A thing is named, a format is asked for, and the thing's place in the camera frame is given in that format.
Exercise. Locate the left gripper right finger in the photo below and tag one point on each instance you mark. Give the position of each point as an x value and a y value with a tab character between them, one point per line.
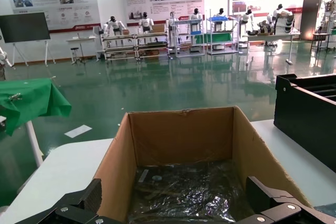
273	205

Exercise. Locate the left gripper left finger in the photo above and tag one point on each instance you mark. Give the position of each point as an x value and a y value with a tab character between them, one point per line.
76	208

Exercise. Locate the grey antistatic plastic bag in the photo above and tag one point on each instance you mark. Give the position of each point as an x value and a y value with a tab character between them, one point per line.
328	208

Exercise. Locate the white industrial robot arm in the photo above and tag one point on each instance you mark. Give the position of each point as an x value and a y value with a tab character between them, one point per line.
5	57

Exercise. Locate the bagged graphics card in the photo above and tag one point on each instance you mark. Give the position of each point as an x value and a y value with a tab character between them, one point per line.
189	195

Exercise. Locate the brown cardboard box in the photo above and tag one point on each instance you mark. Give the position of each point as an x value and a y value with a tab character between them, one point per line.
183	134

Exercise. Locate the white paper sheet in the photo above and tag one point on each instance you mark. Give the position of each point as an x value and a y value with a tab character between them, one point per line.
78	131

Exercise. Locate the black slotted plastic crate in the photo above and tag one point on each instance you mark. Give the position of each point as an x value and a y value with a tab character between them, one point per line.
302	119

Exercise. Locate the green cloth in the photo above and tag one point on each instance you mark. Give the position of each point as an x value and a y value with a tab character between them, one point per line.
34	98

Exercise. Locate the black stool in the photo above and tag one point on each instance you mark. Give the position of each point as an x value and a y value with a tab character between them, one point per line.
74	48

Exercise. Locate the small white desk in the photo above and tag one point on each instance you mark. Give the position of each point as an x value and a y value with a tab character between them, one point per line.
81	39

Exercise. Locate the long white work table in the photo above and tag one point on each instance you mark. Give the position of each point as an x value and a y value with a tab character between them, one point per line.
273	34

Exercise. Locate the metal roller rack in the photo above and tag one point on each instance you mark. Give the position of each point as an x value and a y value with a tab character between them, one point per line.
119	37
152	35

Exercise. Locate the small dark side table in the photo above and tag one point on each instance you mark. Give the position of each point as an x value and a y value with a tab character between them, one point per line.
320	34

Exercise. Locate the white black humanoid robot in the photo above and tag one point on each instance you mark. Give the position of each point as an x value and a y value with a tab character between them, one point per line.
195	15
247	18
281	14
114	26
329	9
145	23
172	22
221	14

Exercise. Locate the black display on stand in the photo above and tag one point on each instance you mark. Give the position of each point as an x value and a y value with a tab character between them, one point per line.
23	27

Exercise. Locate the white shelf with blue tray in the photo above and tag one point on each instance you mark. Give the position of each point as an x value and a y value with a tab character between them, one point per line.
218	19

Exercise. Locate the small cardboard carton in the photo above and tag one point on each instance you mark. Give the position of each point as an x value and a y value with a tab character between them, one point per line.
158	29

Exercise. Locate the dark tall cabinet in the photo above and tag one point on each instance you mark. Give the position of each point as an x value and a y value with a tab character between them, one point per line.
311	11

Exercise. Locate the white metal shelf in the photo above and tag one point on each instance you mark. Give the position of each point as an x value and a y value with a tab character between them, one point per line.
183	20

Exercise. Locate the white metal table frame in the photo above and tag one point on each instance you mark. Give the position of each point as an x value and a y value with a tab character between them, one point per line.
34	142

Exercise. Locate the wall poster with round icons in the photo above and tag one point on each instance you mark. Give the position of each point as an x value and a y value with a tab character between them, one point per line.
65	3

